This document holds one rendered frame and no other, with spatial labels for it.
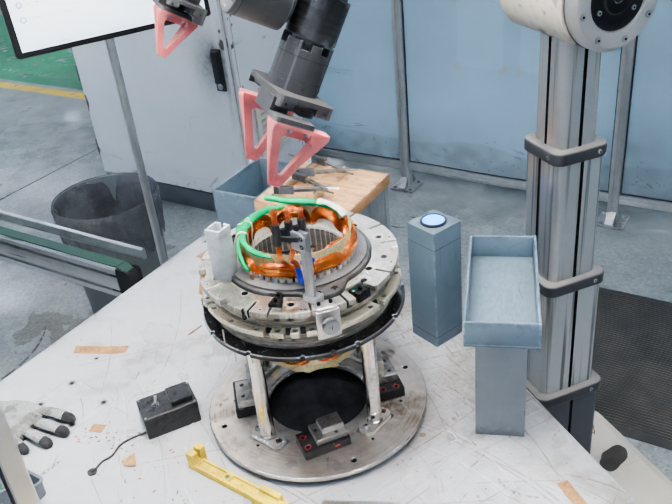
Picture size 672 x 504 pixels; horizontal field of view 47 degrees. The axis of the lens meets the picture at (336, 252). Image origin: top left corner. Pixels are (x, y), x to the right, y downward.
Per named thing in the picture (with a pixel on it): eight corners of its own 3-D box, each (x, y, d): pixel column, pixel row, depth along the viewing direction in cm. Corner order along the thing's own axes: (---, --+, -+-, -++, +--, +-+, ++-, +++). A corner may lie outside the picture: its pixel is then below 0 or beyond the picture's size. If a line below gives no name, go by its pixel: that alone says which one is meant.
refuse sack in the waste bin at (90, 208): (53, 291, 292) (26, 209, 274) (126, 243, 320) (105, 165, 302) (127, 315, 273) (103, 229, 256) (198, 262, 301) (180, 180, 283)
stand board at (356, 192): (255, 211, 151) (253, 200, 150) (305, 171, 165) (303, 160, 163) (345, 228, 142) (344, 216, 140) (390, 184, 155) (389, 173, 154)
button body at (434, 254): (437, 347, 151) (433, 234, 138) (412, 332, 156) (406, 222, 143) (462, 332, 154) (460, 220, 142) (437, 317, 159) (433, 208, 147)
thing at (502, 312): (534, 471, 122) (541, 324, 108) (464, 466, 124) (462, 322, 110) (530, 369, 143) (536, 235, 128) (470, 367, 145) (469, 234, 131)
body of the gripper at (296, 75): (274, 110, 79) (299, 40, 77) (245, 83, 87) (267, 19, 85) (329, 126, 82) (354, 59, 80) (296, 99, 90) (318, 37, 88)
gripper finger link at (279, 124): (250, 187, 80) (281, 102, 77) (232, 163, 86) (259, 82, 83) (308, 200, 84) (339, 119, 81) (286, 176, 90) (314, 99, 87)
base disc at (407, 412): (164, 436, 135) (163, 432, 135) (289, 315, 163) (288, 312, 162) (358, 516, 116) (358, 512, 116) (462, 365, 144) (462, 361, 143)
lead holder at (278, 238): (272, 246, 108) (268, 225, 106) (288, 233, 111) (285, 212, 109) (294, 251, 106) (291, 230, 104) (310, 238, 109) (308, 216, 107)
